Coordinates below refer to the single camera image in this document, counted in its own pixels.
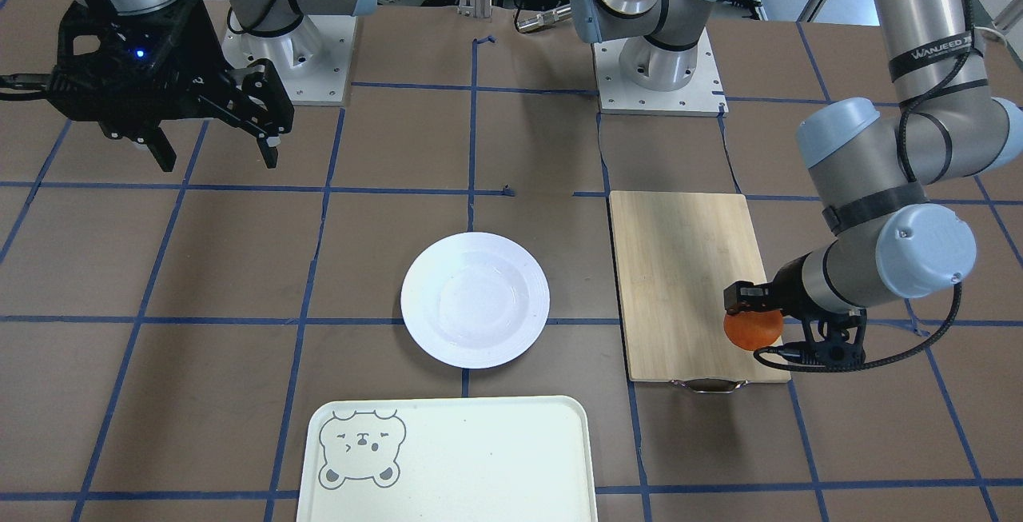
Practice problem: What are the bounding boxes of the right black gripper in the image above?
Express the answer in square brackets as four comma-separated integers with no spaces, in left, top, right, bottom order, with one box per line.
[46,0,295,173]

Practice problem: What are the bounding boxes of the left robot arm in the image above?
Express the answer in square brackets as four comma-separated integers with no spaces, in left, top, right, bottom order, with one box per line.
[724,0,1021,373]

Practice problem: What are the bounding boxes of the white round plate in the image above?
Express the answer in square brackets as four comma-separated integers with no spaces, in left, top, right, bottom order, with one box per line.
[400,232,551,369]

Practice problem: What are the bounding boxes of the cream bear tray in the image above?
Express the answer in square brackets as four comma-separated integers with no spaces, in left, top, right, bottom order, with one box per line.
[297,396,599,521]

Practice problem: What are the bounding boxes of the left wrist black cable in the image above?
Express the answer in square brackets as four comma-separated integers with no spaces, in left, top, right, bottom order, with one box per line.
[753,282,964,372]

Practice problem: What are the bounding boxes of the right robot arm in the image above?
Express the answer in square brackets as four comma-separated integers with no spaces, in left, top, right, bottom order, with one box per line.
[30,0,379,172]

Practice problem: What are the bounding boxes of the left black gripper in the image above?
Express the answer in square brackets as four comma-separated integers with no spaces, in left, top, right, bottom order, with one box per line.
[723,255,866,369]

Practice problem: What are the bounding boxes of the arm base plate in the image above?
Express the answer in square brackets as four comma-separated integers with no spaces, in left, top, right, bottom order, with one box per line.
[592,30,730,117]
[222,15,359,106]

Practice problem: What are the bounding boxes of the orange fruit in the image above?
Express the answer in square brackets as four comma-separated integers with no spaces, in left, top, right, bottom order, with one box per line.
[723,310,783,352]

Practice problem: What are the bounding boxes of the wooden cutting board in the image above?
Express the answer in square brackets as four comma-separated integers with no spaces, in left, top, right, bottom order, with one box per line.
[609,190,790,393]

